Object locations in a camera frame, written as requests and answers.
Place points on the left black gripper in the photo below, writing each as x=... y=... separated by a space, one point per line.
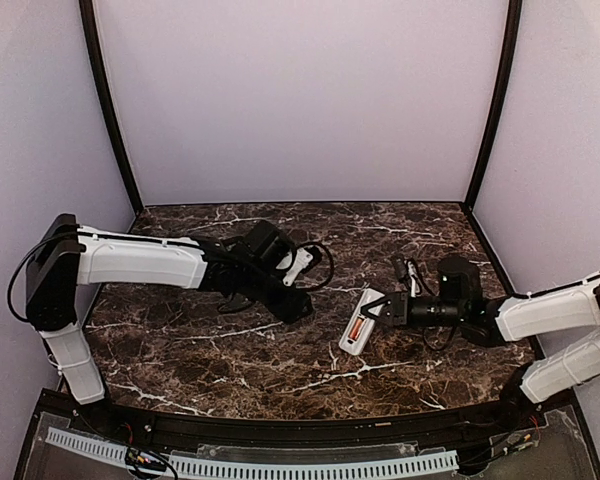
x=294 y=307

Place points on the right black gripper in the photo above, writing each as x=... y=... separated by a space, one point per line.
x=396 y=308

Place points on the white remote control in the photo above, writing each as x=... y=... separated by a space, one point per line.
x=355 y=348

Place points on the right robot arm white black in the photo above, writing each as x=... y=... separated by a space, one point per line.
x=460 y=304

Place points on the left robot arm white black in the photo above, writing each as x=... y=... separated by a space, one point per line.
x=259 y=267

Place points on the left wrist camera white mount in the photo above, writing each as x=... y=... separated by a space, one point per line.
x=293 y=264

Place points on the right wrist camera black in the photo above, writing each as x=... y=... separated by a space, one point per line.
x=408 y=275

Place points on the white slotted cable duct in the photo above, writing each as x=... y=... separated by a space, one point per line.
x=395 y=461

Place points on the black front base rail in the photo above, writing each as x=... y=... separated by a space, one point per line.
x=462 y=428

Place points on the right black frame post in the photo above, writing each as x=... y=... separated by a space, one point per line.
x=498 y=97

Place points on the black frame post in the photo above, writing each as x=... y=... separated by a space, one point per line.
x=498 y=97
x=105 y=98

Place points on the left black frame post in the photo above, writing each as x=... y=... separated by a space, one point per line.
x=105 y=98

